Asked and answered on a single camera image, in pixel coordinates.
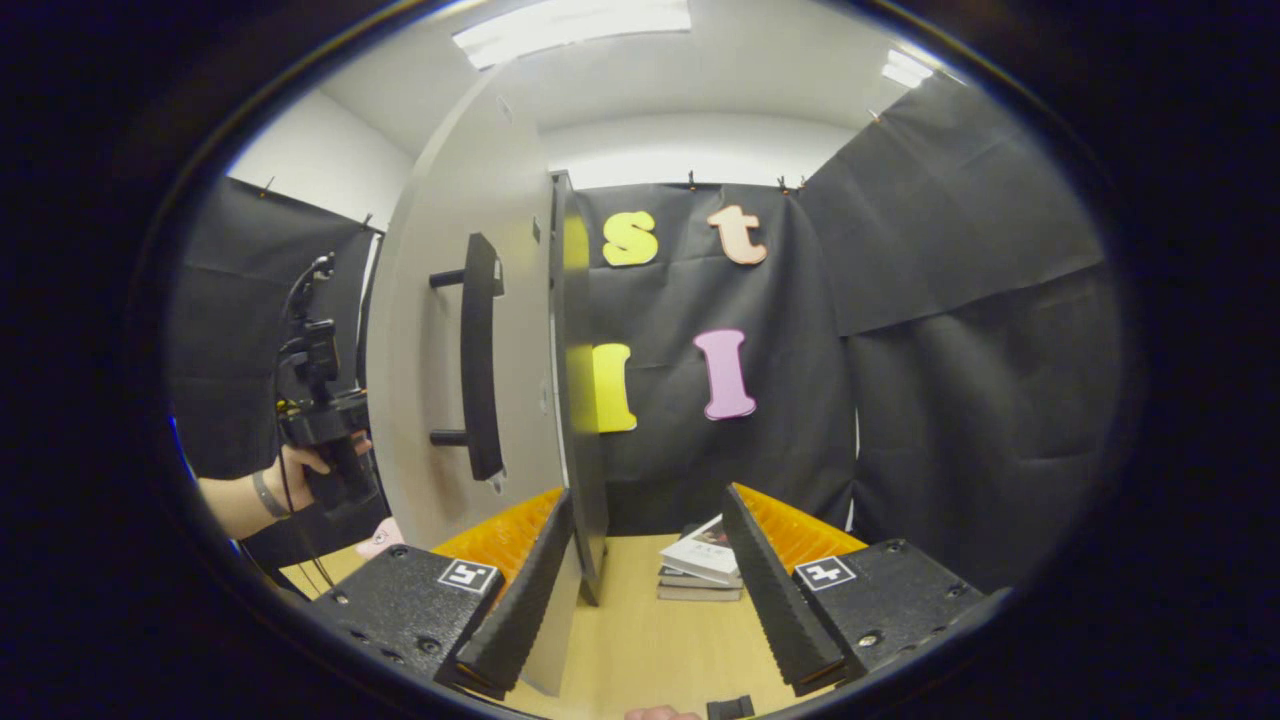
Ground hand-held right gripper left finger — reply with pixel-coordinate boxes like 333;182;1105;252
305;487;578;701

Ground beige cabinet door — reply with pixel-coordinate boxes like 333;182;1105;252
365;65;611;698

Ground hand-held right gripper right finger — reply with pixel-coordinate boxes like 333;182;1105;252
720;483;993;698

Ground grey wristband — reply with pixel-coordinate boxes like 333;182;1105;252
252;470;291;521

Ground large ceiling light panel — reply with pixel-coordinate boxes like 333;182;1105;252
455;0;691;69

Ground white photo cover book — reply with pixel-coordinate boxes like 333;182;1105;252
660;515;746;586

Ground black backdrop cloth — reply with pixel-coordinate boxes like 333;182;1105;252
165;75;1126;601

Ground pink plush toy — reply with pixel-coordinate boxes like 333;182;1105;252
355;517;406;561

